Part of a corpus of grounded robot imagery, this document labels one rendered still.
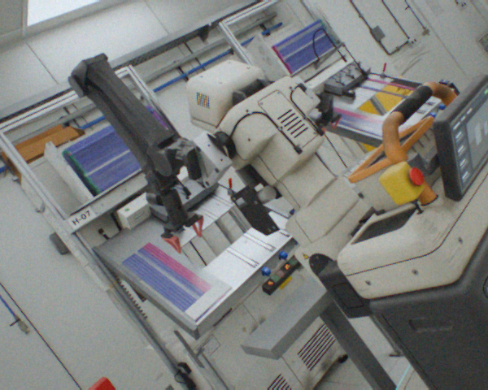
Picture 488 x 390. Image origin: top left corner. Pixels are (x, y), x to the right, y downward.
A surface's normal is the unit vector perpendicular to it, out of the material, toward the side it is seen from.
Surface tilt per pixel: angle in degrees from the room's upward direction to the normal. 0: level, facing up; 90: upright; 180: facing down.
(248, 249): 43
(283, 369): 90
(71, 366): 90
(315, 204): 82
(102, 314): 90
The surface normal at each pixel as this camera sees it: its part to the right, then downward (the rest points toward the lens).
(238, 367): 0.43, -0.28
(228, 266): -0.14, -0.78
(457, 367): -0.64, 0.53
